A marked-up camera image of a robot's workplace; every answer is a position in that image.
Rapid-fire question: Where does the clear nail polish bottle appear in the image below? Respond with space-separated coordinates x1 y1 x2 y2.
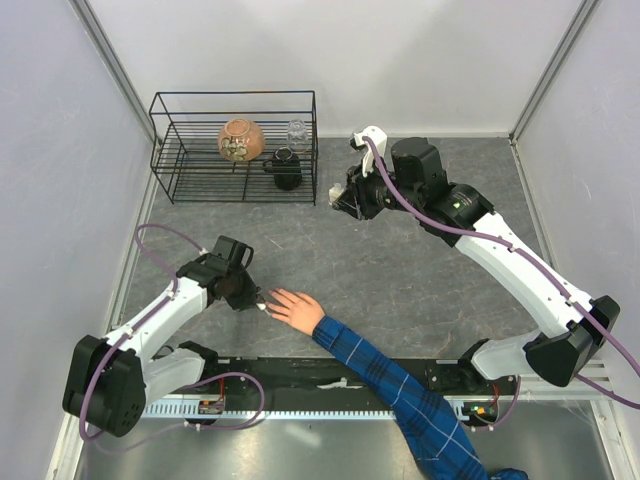
328 183 345 206

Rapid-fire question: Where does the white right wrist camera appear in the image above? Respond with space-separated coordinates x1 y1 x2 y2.
350 125 388 178

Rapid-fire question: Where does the blue plaid sleeve forearm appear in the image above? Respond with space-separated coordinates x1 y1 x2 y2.
312 316 528 479

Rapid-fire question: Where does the black mug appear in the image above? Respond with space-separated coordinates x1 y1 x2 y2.
263 147 302 191

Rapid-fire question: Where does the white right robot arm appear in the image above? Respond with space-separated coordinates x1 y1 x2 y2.
330 128 620 394

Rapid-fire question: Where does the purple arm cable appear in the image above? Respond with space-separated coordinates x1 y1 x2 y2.
78 223 265 454
364 137 640 410

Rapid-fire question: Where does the brown ceramic bowl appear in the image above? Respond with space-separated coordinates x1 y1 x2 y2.
218 118 266 162

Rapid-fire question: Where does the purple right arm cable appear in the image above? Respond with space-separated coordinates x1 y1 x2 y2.
364 137 640 410

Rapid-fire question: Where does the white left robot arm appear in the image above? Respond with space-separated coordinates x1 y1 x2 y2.
62 236 261 437

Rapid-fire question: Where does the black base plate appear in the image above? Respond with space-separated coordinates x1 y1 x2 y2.
152 355 519 412

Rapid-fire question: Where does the black wire rack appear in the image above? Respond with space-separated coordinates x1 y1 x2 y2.
149 90 319 203

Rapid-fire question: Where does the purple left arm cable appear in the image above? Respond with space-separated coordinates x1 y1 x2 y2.
78 223 265 454

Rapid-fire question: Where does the clear drinking glass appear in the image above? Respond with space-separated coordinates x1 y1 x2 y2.
287 119 309 154

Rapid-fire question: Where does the grey cable duct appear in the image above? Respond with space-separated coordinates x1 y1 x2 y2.
142 396 396 421

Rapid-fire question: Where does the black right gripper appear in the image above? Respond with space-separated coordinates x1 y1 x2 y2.
334 154 422 220

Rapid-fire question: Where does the person's hand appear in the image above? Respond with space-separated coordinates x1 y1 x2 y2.
266 288 325 336

